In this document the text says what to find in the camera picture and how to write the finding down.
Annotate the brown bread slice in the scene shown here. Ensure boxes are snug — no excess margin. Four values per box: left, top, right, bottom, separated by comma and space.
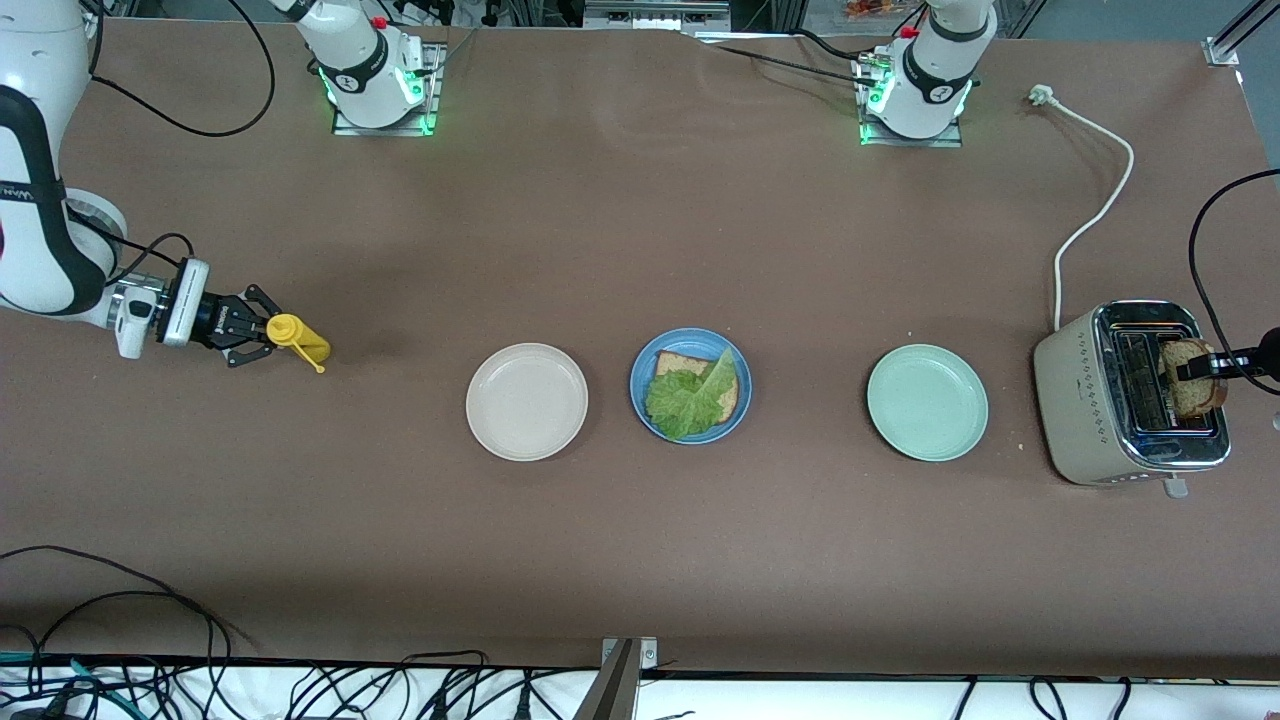
1158, 338, 1229, 419
652, 350, 742, 423

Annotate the yellow squeeze bottle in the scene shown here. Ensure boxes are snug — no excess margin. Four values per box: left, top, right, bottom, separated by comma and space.
266, 313, 332, 375

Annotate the green lettuce leaf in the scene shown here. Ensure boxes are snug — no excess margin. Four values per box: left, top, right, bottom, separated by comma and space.
644, 345, 739, 442

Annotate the green round plate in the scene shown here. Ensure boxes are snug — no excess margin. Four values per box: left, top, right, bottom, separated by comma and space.
866, 344, 990, 463

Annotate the beige round plate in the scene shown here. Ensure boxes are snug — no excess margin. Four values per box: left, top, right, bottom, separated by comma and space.
465, 343, 590, 463

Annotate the blue round plate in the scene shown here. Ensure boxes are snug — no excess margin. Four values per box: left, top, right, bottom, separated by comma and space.
629, 328, 753, 446

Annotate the beige chrome toaster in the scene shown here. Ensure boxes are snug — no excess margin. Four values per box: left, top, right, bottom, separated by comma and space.
1033, 300, 1233, 499

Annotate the grey metal box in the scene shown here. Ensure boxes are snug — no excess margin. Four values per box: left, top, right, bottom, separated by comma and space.
582, 0, 733, 33

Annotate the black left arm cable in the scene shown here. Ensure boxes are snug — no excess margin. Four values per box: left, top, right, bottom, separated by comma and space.
1188, 168, 1280, 353

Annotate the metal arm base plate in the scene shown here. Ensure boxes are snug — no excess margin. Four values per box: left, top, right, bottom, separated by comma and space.
855, 52, 966, 149
332, 42, 447, 137

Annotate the white toaster power cable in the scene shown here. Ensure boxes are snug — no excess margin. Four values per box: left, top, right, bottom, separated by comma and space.
1028, 84, 1136, 333

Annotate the long black looped cable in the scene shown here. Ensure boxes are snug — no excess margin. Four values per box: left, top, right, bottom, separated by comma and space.
0, 545, 241, 720

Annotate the aluminium frame rail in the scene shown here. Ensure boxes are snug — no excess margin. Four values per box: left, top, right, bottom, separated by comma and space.
1205, 0, 1280, 68

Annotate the teal cable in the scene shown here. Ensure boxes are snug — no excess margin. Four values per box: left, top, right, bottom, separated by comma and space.
0, 652, 136, 720

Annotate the dark metal post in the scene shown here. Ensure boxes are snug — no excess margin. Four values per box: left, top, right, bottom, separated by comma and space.
572, 640, 641, 720

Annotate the silver table edge bracket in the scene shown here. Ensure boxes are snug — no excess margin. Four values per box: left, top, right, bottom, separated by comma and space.
601, 637, 659, 669

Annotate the black cable on table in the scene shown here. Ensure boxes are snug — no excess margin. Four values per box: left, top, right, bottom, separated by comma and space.
698, 28, 886, 89

